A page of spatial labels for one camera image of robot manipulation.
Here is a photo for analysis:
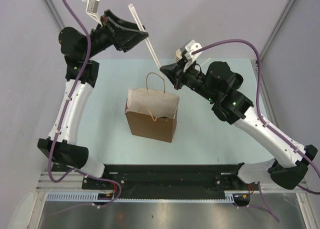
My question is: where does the purple cable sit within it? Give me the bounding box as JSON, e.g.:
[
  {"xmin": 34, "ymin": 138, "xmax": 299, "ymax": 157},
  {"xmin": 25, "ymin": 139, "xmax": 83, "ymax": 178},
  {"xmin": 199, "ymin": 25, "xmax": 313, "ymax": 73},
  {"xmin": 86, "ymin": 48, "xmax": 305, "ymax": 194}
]
[
  {"xmin": 47, "ymin": 0, "xmax": 123, "ymax": 215},
  {"xmin": 191, "ymin": 39, "xmax": 320, "ymax": 224}
]

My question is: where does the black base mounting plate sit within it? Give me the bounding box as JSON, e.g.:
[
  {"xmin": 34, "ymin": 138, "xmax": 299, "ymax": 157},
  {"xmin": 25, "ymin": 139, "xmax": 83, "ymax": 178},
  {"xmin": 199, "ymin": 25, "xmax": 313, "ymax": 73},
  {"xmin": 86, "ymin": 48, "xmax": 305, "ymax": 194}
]
[{"xmin": 86, "ymin": 164, "xmax": 249, "ymax": 200}]

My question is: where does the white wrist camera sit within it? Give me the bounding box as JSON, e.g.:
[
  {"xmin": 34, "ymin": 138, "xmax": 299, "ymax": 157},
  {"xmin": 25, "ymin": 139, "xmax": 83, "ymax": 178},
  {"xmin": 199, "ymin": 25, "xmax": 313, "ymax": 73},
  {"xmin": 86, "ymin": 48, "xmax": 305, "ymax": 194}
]
[
  {"xmin": 182, "ymin": 39, "xmax": 202, "ymax": 72},
  {"xmin": 81, "ymin": 0, "xmax": 102, "ymax": 25}
]

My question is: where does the brown paper takeout bag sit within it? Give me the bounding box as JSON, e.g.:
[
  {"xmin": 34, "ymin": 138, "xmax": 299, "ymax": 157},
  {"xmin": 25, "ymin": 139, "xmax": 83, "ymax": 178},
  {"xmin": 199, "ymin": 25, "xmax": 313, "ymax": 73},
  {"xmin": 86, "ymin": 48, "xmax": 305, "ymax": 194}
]
[{"xmin": 124, "ymin": 72, "xmax": 180, "ymax": 143}]

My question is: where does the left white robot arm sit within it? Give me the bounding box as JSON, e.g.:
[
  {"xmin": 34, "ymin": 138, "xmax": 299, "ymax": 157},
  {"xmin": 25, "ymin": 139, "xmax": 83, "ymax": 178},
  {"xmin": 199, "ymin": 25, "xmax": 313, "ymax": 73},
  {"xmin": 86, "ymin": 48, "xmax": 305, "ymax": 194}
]
[{"xmin": 37, "ymin": 9, "xmax": 149, "ymax": 189}]

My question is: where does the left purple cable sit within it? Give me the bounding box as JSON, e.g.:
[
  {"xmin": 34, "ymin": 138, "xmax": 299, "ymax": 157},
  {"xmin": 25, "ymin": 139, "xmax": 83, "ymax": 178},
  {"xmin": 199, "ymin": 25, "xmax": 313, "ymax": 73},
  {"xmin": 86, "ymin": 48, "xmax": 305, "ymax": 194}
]
[{"xmin": 47, "ymin": 0, "xmax": 123, "ymax": 215}]

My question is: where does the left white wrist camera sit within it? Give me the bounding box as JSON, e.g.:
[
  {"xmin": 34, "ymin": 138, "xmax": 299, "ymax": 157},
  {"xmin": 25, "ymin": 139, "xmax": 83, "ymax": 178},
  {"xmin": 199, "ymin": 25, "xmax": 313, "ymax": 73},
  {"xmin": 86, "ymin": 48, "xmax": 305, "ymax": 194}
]
[{"xmin": 81, "ymin": 0, "xmax": 102, "ymax": 25}]

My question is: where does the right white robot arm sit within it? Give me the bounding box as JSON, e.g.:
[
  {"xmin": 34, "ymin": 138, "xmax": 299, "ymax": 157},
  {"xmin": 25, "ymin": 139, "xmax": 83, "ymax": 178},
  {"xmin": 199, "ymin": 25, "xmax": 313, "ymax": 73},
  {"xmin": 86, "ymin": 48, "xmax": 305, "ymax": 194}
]
[{"xmin": 160, "ymin": 60, "xmax": 318, "ymax": 190}]

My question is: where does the white slotted cable duct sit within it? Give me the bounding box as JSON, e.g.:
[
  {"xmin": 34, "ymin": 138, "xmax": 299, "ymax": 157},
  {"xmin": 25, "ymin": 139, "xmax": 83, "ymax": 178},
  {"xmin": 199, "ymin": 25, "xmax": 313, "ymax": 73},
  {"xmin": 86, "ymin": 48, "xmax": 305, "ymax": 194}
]
[{"xmin": 45, "ymin": 191, "xmax": 235, "ymax": 204}]

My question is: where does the stack of brown paper cups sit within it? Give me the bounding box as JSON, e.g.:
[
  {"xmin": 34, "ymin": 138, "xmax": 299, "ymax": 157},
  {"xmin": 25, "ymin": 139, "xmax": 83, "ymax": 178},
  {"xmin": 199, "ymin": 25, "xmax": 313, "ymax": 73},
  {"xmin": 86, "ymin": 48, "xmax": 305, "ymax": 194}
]
[{"xmin": 175, "ymin": 48, "xmax": 187, "ymax": 63}]

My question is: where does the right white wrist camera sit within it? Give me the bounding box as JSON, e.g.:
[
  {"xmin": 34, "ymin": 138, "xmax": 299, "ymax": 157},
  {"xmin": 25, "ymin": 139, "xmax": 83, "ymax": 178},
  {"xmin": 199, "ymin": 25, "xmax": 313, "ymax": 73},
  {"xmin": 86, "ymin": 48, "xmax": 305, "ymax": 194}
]
[{"xmin": 182, "ymin": 39, "xmax": 202, "ymax": 72}]

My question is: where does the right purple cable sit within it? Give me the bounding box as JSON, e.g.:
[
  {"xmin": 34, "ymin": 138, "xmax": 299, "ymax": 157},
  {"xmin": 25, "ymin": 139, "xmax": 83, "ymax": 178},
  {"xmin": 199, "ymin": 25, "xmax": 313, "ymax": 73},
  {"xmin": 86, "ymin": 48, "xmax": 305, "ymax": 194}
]
[{"xmin": 191, "ymin": 39, "xmax": 320, "ymax": 224}]

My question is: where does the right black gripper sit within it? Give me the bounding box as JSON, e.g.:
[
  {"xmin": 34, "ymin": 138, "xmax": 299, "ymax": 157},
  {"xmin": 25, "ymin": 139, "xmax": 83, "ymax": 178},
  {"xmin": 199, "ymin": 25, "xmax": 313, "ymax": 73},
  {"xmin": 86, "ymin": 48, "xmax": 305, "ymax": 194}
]
[{"xmin": 160, "ymin": 57, "xmax": 218, "ymax": 103}]

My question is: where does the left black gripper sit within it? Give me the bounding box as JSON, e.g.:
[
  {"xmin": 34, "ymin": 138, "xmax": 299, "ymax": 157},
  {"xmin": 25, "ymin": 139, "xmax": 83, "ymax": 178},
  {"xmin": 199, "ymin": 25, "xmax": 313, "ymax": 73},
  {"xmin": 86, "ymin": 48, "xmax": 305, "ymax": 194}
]
[{"xmin": 83, "ymin": 10, "xmax": 148, "ymax": 60}]

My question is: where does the single white straw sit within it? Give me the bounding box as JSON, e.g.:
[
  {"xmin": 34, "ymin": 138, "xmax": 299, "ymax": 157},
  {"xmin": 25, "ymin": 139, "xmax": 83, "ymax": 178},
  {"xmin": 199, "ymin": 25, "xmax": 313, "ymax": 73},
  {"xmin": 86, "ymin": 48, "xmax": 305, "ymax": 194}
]
[{"xmin": 128, "ymin": 3, "xmax": 161, "ymax": 69}]

